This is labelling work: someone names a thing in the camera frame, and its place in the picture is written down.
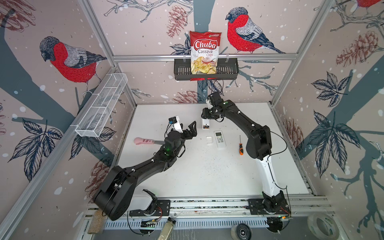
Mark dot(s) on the white remote control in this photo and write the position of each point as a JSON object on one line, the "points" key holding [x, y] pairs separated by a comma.
{"points": [[205, 124], [221, 144]]}

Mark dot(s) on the clear tape roll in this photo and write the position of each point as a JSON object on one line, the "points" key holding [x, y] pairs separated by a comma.
{"points": [[323, 226]]}

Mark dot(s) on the orange black screwdriver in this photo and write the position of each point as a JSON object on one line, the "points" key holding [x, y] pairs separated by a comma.
{"points": [[241, 150]]}

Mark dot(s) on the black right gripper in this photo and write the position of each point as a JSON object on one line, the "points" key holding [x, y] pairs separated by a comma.
{"points": [[204, 114]]}

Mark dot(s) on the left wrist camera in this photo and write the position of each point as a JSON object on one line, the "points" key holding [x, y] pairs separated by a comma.
{"points": [[176, 124]]}

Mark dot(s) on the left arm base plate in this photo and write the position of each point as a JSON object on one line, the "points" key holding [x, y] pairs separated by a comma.
{"points": [[155, 209]]}

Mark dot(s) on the brown grain bottle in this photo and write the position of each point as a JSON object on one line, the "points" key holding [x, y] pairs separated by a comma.
{"points": [[97, 223]]}

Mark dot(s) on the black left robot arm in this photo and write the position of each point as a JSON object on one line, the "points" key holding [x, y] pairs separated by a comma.
{"points": [[115, 193]]}

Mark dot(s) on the pink handled knife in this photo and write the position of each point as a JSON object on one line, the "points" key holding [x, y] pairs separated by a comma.
{"points": [[141, 141]]}

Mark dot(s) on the white wire mesh shelf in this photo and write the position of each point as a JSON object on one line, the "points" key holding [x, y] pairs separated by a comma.
{"points": [[98, 113]]}

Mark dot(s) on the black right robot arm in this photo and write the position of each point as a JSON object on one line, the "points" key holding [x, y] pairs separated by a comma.
{"points": [[259, 147]]}

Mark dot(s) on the beige powder bottle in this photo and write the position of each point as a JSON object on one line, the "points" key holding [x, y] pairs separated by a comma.
{"points": [[167, 229]]}

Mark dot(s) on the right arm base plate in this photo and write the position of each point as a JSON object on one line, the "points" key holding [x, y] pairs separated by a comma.
{"points": [[259, 207]]}

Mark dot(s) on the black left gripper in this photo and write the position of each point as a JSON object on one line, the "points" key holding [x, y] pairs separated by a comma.
{"points": [[193, 132]]}

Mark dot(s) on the white battery cover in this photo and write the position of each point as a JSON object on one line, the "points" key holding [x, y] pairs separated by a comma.
{"points": [[209, 139]]}

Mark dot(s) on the black wall basket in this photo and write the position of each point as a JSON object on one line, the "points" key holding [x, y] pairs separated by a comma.
{"points": [[226, 70]]}

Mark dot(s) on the black round speaker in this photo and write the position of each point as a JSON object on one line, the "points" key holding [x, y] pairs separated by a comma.
{"points": [[241, 232]]}

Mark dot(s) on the red cassava chips bag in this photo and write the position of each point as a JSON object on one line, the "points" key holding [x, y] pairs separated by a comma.
{"points": [[204, 52]]}

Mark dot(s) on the aluminium mounting rail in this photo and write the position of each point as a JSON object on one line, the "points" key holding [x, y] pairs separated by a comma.
{"points": [[234, 207]]}

